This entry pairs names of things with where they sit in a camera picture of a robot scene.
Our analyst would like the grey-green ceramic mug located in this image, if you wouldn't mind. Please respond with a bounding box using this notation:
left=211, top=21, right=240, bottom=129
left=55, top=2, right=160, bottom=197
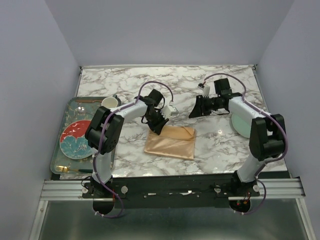
left=101, top=94, right=121, bottom=109

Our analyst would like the red and teal plate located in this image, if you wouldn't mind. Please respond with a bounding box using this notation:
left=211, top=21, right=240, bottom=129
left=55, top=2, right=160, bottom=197
left=59, top=120, right=94, bottom=160

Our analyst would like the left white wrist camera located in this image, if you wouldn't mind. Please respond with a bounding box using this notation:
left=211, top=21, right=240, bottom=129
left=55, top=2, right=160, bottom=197
left=161, top=105, right=179, bottom=119

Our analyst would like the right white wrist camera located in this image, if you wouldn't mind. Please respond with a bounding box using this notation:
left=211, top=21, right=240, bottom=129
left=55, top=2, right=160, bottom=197
left=197, top=83, right=211, bottom=97

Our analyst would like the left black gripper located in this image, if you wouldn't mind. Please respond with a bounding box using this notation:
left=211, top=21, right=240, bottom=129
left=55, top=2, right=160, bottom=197
left=145, top=110, right=169, bottom=136

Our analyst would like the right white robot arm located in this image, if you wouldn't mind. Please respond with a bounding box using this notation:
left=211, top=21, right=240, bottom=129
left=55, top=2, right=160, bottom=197
left=188, top=78, right=288, bottom=196

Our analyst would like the gold fork green handle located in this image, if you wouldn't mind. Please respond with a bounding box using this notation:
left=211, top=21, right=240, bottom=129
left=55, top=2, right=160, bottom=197
left=55, top=165, right=93, bottom=174

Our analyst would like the floral teal serving tray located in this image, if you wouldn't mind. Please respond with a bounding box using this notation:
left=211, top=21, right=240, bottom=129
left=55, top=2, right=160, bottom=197
left=50, top=96, right=105, bottom=174

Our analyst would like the peach cloth napkin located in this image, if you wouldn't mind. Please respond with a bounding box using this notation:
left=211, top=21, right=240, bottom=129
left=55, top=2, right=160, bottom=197
left=144, top=125, right=196, bottom=161

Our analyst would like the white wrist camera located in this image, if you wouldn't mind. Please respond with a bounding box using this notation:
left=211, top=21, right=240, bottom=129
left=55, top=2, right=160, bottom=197
left=161, top=105, right=179, bottom=119
left=197, top=83, right=211, bottom=97

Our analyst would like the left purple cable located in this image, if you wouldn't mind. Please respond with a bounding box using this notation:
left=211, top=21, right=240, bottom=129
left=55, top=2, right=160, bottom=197
left=91, top=81, right=175, bottom=219

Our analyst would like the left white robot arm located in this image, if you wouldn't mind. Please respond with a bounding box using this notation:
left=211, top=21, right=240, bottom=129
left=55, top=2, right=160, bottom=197
left=84, top=89, right=169, bottom=198

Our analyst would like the mint green floral plate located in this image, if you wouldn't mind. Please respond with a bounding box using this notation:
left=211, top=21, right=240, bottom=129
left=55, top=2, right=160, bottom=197
left=231, top=113, right=252, bottom=139

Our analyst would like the silver metal spoon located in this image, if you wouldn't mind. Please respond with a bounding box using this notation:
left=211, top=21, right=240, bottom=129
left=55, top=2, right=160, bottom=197
left=76, top=106, right=93, bottom=115

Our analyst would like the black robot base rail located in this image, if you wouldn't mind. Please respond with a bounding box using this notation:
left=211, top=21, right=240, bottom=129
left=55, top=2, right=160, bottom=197
left=82, top=173, right=260, bottom=210

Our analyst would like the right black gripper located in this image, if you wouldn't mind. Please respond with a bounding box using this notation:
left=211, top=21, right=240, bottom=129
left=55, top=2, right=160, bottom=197
left=188, top=94, right=222, bottom=118

